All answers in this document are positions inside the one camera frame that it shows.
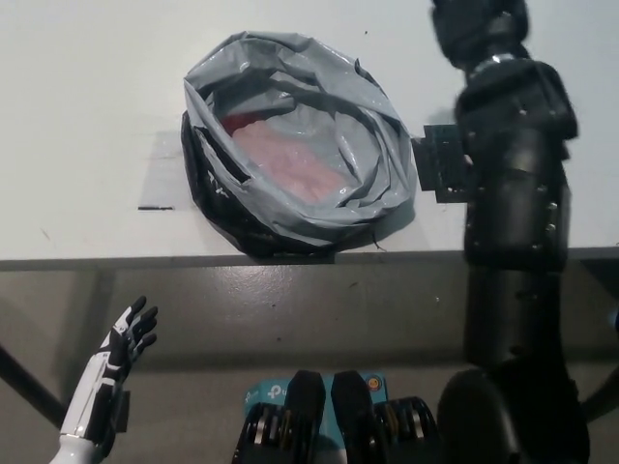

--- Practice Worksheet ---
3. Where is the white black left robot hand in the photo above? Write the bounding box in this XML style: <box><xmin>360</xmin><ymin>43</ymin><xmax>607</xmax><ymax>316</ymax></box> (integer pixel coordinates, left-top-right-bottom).
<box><xmin>58</xmin><ymin>295</ymin><xmax>160</xmax><ymax>439</ymax></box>

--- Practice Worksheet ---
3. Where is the grey black plastic bag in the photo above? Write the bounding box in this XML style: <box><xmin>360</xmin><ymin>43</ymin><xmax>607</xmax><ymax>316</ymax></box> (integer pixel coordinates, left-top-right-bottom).
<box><xmin>180</xmin><ymin>29</ymin><xmax>418</xmax><ymax>265</ymax></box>

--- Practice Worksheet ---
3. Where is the pink red item in bag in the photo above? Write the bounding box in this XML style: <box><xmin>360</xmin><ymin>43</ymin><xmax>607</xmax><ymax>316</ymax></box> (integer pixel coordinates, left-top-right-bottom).
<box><xmin>224</xmin><ymin>113</ymin><xmax>347</xmax><ymax>202</ymax></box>

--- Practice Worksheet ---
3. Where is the black diagonal table leg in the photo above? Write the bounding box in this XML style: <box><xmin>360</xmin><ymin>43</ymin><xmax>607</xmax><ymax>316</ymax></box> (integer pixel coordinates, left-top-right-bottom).
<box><xmin>0</xmin><ymin>342</ymin><xmax>67</xmax><ymax>417</ymax></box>

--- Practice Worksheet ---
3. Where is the left black robot body block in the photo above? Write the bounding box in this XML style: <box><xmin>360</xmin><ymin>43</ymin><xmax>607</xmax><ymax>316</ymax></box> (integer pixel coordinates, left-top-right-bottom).
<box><xmin>235</xmin><ymin>370</ymin><xmax>329</xmax><ymax>464</ymax></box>

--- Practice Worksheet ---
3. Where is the black robot body block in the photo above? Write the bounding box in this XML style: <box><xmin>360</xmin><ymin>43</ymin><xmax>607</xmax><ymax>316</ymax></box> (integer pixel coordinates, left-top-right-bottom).
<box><xmin>331</xmin><ymin>370</ymin><xmax>444</xmax><ymax>464</ymax></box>
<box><xmin>235</xmin><ymin>370</ymin><xmax>329</xmax><ymax>464</ymax></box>

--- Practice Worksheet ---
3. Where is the clear tape patch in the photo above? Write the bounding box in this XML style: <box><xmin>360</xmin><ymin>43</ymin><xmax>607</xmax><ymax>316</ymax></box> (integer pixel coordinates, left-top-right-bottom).
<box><xmin>137</xmin><ymin>130</ymin><xmax>192</xmax><ymax>211</ymax></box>

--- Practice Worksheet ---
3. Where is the right black robot body block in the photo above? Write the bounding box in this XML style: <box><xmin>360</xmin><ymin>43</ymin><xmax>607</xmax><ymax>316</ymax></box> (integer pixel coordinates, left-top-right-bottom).
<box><xmin>331</xmin><ymin>370</ymin><xmax>444</xmax><ymax>464</ymax></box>

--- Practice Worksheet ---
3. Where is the black floor bracket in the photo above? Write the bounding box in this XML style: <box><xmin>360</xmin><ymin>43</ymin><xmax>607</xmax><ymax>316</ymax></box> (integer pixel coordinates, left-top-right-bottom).
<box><xmin>99</xmin><ymin>390</ymin><xmax>132</xmax><ymax>435</ymax></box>

